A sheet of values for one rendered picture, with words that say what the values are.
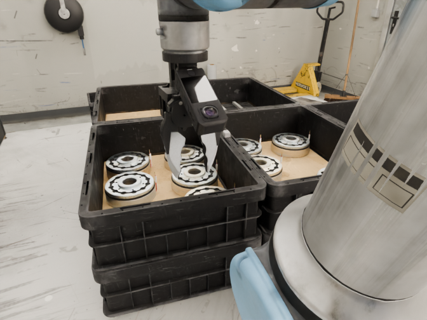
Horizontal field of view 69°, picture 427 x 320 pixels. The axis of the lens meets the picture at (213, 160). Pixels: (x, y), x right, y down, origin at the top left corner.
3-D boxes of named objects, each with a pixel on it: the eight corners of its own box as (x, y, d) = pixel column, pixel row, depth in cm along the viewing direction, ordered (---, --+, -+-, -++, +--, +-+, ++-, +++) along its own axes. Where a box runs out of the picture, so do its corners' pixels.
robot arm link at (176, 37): (217, 21, 45) (161, 22, 42) (216, 54, 47) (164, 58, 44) (198, 19, 51) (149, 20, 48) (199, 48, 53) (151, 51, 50)
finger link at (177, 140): (170, 166, 60) (178, 120, 56) (180, 180, 55) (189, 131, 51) (154, 166, 58) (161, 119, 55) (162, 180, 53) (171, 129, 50)
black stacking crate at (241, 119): (396, 214, 65) (412, 166, 59) (265, 242, 57) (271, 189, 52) (298, 141, 98) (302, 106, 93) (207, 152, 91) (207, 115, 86)
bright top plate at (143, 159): (150, 169, 72) (150, 167, 72) (104, 174, 70) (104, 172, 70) (147, 151, 81) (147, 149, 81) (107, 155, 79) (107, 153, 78)
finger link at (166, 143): (182, 151, 55) (191, 103, 51) (185, 155, 53) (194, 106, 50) (155, 150, 53) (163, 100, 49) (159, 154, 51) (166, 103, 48)
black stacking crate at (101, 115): (206, 152, 91) (205, 115, 86) (99, 166, 84) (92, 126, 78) (180, 111, 125) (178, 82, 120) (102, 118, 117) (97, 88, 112)
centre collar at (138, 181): (141, 188, 64) (141, 185, 64) (116, 190, 63) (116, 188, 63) (142, 176, 68) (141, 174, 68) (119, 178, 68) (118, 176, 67)
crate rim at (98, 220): (269, 199, 52) (271, 186, 51) (79, 232, 45) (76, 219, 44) (206, 121, 87) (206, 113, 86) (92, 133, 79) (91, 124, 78)
